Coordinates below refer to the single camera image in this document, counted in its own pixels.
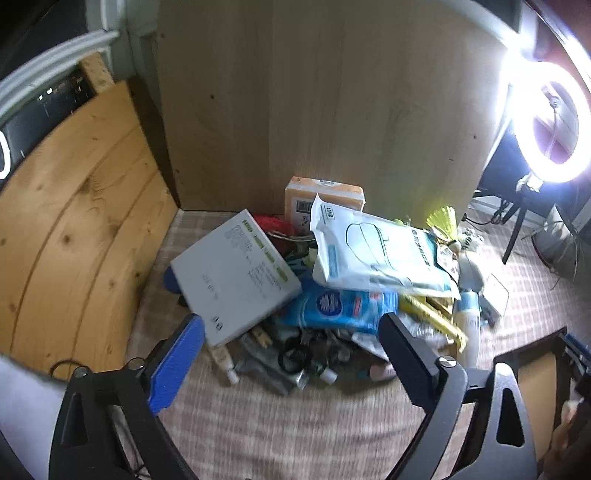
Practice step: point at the small white box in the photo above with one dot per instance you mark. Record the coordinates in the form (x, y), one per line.
(496, 295)

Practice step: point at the blue wet wipes packet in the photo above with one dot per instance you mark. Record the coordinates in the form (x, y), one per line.
(332, 307)

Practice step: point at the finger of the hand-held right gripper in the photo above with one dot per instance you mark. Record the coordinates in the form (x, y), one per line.
(577, 360)

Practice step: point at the black tray with cork bottom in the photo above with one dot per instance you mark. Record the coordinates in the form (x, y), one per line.
(526, 353)

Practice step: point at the white face mask packet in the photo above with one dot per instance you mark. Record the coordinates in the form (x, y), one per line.
(369, 249)

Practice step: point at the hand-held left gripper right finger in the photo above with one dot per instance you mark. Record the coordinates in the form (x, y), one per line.
(406, 360)

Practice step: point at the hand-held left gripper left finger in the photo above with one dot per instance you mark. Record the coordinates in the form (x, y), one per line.
(178, 364)

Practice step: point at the orange tissue box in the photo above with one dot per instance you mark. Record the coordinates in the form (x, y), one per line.
(323, 196)

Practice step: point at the pile of small tubes and bottles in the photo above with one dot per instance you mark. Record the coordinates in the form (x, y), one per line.
(295, 355)

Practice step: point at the person's right hand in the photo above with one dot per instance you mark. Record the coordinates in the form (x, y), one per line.
(570, 434)

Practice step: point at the pine wood board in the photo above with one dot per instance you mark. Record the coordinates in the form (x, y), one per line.
(69, 230)

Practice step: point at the yellow tea stick packet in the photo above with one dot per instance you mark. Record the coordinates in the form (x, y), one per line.
(434, 318)

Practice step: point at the printed photo sheet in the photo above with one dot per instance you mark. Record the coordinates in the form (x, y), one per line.
(445, 261)

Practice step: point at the white lotion bottle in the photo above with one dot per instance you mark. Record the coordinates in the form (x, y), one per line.
(468, 323)

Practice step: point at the grey cardboard box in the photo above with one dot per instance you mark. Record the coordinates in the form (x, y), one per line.
(235, 281)

